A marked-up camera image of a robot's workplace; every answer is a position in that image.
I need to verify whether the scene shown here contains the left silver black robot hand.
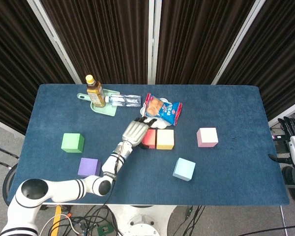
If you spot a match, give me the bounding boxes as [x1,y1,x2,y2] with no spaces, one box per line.
[122,117,158,150]

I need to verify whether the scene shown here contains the red foam cube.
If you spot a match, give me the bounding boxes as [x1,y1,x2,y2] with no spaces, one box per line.
[141,129,157,149]

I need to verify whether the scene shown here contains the yellow foam cube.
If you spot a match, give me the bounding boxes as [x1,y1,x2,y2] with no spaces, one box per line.
[156,129,175,150]

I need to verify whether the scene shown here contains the purple foam cube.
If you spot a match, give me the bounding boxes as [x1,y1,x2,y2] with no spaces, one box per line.
[77,157,102,178]

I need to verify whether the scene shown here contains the light blue foam cube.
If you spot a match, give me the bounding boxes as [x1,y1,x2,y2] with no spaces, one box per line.
[172,157,196,182]

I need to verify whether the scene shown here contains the pink foam cube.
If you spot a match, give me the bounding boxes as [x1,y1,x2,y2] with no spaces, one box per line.
[196,127,219,148]

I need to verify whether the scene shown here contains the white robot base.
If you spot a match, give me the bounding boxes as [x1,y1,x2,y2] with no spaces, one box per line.
[108,204,177,236]

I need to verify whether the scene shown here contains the green foam cube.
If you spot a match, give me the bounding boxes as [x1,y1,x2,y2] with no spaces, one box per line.
[60,133,85,154]

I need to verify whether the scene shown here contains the white scalloped plate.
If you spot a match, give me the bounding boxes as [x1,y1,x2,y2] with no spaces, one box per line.
[140,98,173,129]

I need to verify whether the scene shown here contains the mint green plastic scoop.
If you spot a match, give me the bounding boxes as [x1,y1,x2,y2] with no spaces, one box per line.
[76,90,120,117]

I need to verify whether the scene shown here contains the clear plastic water bottle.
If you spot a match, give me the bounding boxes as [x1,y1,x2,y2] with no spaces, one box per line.
[104,93,142,108]

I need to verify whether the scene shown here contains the blue red snack bag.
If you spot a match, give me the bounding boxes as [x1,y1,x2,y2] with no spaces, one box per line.
[144,92,183,126]

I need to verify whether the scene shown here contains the blue table cloth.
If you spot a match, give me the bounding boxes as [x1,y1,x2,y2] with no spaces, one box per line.
[7,84,290,206]

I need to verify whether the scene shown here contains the yellow capped tea bottle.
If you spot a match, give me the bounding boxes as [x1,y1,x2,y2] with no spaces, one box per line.
[85,74,107,108]

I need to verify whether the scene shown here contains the green circuit board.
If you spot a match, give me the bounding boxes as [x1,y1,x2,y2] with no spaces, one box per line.
[97,224,113,236]

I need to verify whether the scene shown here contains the dark brown pleated curtain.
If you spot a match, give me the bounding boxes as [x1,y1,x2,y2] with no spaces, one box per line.
[40,0,150,85]
[156,0,256,85]
[218,0,295,121]
[0,0,76,135]

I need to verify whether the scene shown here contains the silver partition rail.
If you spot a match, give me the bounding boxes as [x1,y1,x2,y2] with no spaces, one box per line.
[0,115,25,138]
[267,98,295,127]

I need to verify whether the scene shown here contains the silver partition post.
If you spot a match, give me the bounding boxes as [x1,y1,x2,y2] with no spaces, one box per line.
[27,0,82,85]
[147,0,162,85]
[211,0,266,86]

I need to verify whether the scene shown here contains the black floor cable tangle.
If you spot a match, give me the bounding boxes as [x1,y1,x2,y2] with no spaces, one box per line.
[39,205,125,236]

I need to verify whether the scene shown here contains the black floor cable strands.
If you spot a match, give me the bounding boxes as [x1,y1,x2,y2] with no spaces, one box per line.
[178,205,207,236]

